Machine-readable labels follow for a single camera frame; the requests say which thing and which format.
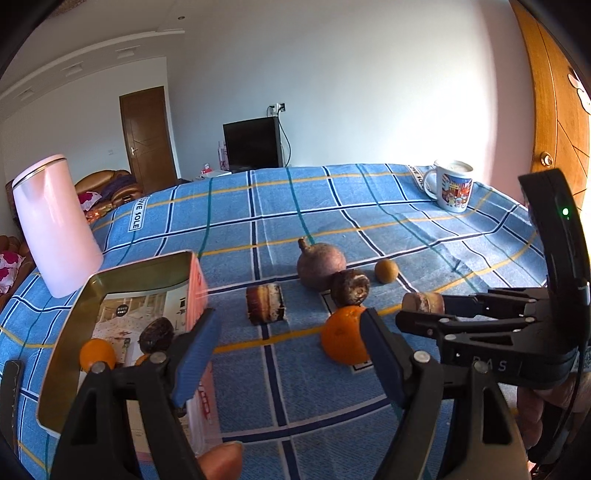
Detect black power cable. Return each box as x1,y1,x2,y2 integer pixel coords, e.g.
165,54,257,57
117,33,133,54
266,105,293,168

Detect blue plaid tablecloth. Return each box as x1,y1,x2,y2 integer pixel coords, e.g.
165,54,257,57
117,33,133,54
0,162,555,480

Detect light wooden door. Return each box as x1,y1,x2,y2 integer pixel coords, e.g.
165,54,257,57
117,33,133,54
509,0,591,220

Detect white printed mug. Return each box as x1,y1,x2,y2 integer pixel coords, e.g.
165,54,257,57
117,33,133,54
423,159,475,213

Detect white pink cylindrical kettle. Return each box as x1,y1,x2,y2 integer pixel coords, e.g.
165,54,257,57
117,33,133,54
11,154,105,299

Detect pink floral cushion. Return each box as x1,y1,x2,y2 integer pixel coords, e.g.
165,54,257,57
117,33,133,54
0,251,26,295

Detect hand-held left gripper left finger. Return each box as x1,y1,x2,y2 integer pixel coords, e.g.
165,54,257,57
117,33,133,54
51,308,222,480

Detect dark flat object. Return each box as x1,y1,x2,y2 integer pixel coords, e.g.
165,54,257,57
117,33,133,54
0,360,25,455

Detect brown leather sofa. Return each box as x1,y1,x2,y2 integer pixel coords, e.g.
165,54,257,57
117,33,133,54
0,169,145,315

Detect small orange kumquat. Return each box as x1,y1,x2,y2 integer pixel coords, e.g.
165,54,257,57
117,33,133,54
374,259,399,284

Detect gold metal tin box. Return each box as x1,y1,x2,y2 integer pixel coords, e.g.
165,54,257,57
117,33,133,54
37,251,221,459

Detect purple pomegranate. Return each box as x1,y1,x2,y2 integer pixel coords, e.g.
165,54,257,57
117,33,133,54
296,237,347,292

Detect small round cake piece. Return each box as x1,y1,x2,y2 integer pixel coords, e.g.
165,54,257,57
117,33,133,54
402,292,446,315

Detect black television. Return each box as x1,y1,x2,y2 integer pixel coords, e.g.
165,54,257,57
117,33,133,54
222,116,284,174

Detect person's right hand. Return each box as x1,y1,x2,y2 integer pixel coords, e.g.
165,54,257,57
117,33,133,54
516,385,546,463

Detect layered cake slice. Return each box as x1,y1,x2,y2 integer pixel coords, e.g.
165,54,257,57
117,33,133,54
246,283,289,326

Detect dark brown door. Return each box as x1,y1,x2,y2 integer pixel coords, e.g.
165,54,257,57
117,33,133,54
119,86,180,195

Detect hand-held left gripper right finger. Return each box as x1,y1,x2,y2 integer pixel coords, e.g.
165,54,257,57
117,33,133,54
360,308,529,480

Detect small orange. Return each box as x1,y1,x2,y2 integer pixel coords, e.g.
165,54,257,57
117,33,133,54
79,338,117,373

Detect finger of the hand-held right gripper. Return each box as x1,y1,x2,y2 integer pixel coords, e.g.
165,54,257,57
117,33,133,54
396,307,551,346
443,286,551,320

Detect dark passion fruit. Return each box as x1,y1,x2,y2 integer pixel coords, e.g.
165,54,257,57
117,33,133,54
139,317,176,354

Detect white red box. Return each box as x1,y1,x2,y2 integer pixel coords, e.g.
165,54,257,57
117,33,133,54
195,162,232,182

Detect dark brown round fruit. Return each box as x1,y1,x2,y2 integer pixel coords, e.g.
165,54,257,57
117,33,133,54
331,270,371,308

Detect large orange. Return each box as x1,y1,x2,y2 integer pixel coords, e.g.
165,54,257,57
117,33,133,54
320,305,372,366

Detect person's left hand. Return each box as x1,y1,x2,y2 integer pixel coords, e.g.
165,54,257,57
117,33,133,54
197,442,244,480

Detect white door sticker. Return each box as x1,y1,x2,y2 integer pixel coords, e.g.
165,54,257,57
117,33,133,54
567,67,591,112

